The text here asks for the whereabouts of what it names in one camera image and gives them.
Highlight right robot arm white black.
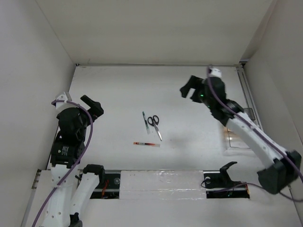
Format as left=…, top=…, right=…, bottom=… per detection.
left=180, top=76, right=303, bottom=194

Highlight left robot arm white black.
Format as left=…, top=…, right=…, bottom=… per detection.
left=32, top=93, right=106, bottom=227

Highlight grey transparent container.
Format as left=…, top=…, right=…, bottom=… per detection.
left=243, top=108, right=256, bottom=121

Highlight green pen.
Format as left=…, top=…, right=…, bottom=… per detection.
left=142, top=111, right=151, bottom=134

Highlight orange red pen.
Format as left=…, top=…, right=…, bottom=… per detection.
left=133, top=142, right=160, bottom=147

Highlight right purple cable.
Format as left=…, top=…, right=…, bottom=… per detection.
left=205, top=65, right=303, bottom=203

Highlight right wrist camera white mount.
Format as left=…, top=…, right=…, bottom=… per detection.
left=208, top=68, right=222, bottom=78

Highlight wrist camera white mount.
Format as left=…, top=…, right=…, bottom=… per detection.
left=54, top=92, right=72, bottom=112
left=208, top=68, right=222, bottom=78

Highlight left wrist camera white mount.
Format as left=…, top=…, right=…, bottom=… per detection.
left=54, top=92, right=72, bottom=112

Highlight black handled scissors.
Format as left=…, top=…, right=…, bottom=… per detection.
left=147, top=115, right=162, bottom=141

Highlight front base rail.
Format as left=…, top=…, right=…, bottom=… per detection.
left=78, top=169, right=251, bottom=199

